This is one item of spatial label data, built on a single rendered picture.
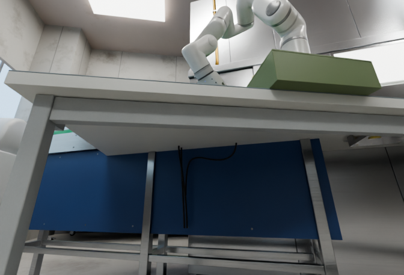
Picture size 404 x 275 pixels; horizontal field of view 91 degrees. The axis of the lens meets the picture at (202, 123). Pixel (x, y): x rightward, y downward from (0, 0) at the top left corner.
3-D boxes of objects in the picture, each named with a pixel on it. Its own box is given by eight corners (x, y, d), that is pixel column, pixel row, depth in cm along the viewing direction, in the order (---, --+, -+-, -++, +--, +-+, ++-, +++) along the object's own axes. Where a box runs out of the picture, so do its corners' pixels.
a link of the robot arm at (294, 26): (314, 47, 74) (306, 15, 80) (297, 29, 66) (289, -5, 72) (289, 61, 81) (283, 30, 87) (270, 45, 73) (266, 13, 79)
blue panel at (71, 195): (328, 232, 88) (309, 139, 103) (342, 240, 72) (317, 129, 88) (52, 225, 129) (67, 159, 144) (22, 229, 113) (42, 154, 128)
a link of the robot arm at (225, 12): (243, 14, 84) (245, 46, 95) (255, -8, 94) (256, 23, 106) (207, 17, 90) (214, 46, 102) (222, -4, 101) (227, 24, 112)
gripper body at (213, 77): (190, 81, 81) (205, 105, 83) (209, 70, 74) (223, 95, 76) (200, 75, 86) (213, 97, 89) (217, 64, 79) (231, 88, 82)
